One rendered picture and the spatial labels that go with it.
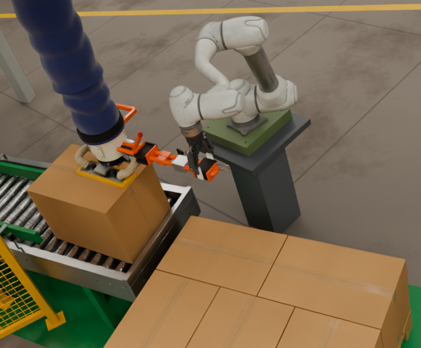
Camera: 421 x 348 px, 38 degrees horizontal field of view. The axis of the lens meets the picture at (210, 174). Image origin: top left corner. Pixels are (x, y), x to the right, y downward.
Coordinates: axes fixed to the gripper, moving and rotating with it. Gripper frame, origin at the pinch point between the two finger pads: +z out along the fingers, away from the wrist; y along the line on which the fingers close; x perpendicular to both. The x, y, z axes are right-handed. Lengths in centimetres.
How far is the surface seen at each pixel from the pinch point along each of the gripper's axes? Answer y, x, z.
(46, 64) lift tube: 13, -59, -53
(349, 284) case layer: -12, 54, 67
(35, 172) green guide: -5, -166, 59
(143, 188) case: -5, -57, 36
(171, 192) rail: -27, -66, 63
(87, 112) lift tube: 9, -52, -26
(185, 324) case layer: 40, -5, 67
